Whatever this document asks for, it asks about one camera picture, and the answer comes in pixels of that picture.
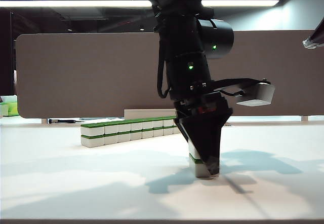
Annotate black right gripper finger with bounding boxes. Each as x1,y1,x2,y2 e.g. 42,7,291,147
304,35,324,50
303,21,324,45

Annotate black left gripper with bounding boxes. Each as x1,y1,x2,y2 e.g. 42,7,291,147
169,92,234,176

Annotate light paper sheet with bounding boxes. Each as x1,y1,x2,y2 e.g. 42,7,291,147
80,117,125,122

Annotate brown desk partition panel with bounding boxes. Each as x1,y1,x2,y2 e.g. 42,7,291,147
15,30,324,120

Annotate black pen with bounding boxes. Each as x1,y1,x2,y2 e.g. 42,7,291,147
48,119,85,124

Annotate long ceiling light strip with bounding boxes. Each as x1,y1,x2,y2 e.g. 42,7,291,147
0,0,280,8

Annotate green and white box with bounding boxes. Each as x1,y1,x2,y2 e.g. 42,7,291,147
0,95,19,118

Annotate black camera cable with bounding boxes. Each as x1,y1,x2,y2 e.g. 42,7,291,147
222,89,246,97

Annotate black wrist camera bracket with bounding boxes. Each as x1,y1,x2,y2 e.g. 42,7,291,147
209,78,272,93

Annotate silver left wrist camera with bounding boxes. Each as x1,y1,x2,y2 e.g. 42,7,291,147
235,82,276,107

